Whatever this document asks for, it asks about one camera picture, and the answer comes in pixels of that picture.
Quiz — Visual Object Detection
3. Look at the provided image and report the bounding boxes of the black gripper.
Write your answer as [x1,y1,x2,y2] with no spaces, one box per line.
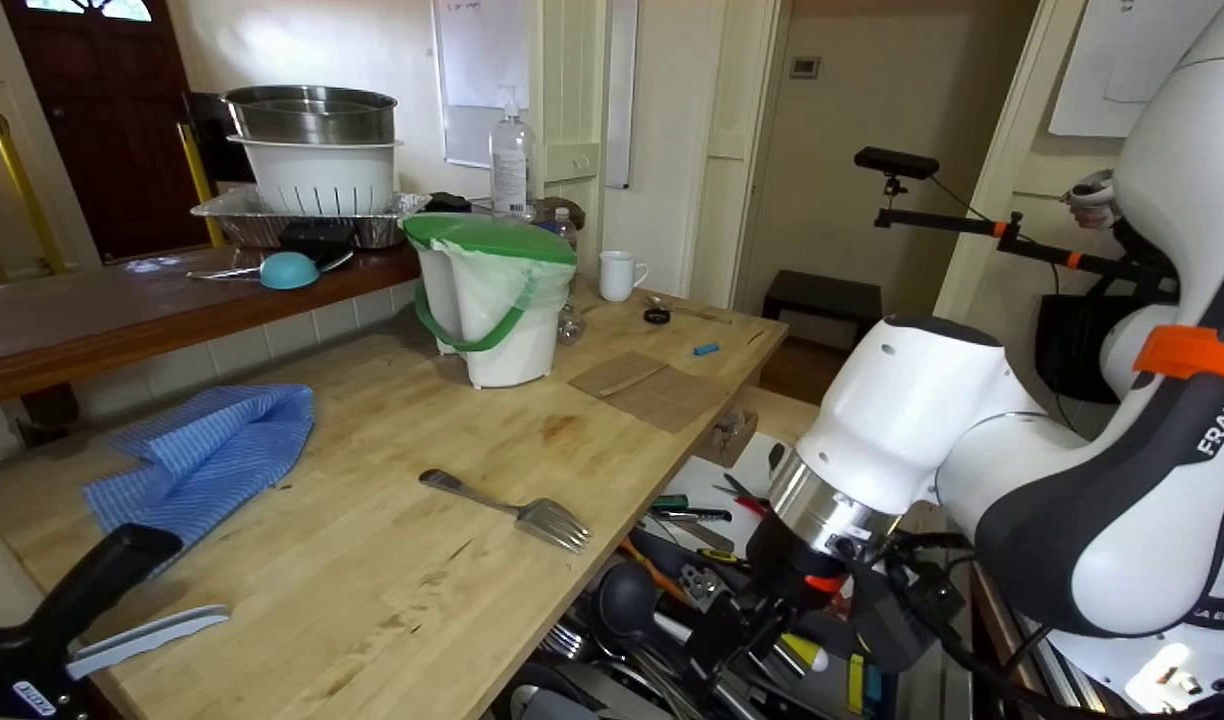
[742,521,843,634]

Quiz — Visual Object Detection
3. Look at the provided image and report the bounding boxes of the black ladle steel handle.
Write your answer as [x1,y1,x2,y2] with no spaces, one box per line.
[590,564,765,650]

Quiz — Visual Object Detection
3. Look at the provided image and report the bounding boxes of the open wooden drawer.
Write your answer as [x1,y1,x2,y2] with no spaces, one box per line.
[482,385,975,720]

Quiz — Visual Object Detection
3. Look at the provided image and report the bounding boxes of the yellow white tool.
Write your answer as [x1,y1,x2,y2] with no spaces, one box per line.
[766,630,831,677]

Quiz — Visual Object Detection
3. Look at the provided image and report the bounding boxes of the brown rectangular mat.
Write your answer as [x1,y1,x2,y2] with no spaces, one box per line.
[563,350,723,433]

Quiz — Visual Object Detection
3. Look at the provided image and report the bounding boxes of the silver fork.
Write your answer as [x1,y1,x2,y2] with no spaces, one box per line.
[414,463,595,556]

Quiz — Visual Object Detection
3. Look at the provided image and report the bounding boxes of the black stool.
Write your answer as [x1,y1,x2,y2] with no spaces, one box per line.
[760,270,888,395]

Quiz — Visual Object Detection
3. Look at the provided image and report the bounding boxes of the white mug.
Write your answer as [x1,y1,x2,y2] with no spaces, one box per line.
[595,243,650,309]

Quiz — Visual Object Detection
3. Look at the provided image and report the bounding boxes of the black bag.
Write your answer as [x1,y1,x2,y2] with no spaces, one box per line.
[1032,292,1141,410]

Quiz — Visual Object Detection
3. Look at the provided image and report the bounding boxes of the white bucket green rim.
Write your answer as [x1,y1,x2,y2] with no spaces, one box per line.
[399,213,580,392]

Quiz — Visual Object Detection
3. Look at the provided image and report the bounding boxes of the clear plastic bottle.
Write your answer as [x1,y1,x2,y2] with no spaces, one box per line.
[487,110,530,217]

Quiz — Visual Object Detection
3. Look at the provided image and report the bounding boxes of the teal bowl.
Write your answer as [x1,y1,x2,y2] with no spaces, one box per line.
[254,250,324,292]

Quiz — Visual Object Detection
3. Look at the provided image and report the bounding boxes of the blue cloth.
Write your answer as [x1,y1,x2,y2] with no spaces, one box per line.
[78,379,318,549]

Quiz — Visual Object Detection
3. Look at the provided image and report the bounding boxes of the white board panel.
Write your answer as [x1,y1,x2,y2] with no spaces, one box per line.
[1047,0,1224,142]

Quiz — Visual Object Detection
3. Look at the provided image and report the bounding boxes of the steel cooking pot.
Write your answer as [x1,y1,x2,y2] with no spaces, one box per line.
[220,81,399,150]

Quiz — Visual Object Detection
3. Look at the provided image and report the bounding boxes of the yellow pole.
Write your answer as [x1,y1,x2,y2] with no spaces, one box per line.
[172,121,226,251]

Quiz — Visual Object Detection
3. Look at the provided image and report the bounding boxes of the dark brown wooden counter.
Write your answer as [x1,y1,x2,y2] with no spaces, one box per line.
[0,241,424,413]

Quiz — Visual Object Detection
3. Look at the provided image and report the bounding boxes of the dark brown door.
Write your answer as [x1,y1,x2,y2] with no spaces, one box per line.
[0,0,215,263]

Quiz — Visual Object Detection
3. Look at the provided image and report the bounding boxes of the orange strap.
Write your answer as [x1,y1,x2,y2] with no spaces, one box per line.
[1133,323,1224,389]

